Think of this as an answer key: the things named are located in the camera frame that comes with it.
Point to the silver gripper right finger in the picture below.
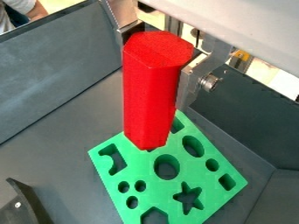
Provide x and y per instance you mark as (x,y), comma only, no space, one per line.
(195,76)

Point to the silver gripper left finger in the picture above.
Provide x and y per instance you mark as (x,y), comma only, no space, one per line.
(123,18)

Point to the red hexagonal prism block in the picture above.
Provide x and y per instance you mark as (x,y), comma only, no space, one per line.
(154,57)

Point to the person in white shirt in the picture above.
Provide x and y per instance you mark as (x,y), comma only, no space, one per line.
(30,8)

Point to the green shape sorter board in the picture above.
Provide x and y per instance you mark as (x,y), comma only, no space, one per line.
(173,185)

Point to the black curved bracket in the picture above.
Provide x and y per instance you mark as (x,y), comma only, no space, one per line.
(24,209)

